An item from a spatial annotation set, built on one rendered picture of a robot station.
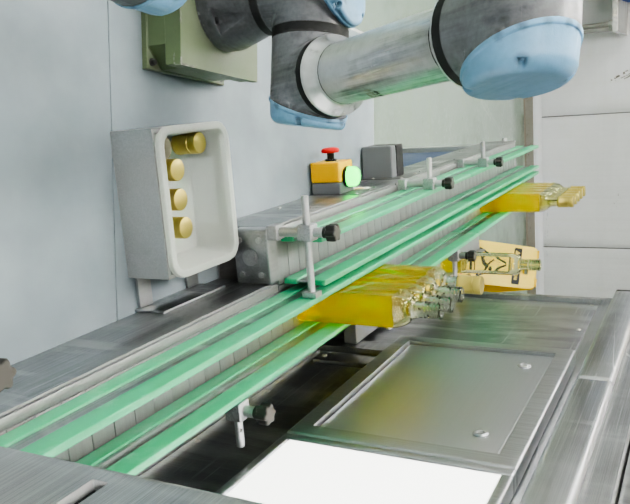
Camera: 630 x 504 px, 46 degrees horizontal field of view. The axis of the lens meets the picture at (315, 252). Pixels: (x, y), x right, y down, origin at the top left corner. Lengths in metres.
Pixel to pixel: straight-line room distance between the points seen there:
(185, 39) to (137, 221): 0.28
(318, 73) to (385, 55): 0.15
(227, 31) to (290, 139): 0.43
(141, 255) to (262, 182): 0.41
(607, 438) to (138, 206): 0.76
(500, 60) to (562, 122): 6.37
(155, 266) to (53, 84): 0.29
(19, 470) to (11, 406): 0.56
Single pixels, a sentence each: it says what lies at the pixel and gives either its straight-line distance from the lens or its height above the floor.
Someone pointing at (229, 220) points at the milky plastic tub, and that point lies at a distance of 1.23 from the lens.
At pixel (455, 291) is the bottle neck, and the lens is 1.34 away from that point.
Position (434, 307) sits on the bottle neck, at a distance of 1.24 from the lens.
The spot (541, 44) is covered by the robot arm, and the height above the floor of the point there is 1.38.
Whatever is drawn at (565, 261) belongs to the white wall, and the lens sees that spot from 7.29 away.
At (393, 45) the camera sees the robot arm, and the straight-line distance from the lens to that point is 0.91.
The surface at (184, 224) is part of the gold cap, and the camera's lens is 1.16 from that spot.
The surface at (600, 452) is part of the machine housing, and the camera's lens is 1.14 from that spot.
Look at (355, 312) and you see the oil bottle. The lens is 1.27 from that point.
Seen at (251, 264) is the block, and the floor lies 0.85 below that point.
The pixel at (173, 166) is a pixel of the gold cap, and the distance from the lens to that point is 1.14.
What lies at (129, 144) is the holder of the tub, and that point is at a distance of 1.12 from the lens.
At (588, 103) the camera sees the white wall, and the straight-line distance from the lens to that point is 7.08.
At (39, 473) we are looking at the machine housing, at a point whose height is 1.31.
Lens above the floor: 1.53
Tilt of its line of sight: 28 degrees down
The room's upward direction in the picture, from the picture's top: 92 degrees clockwise
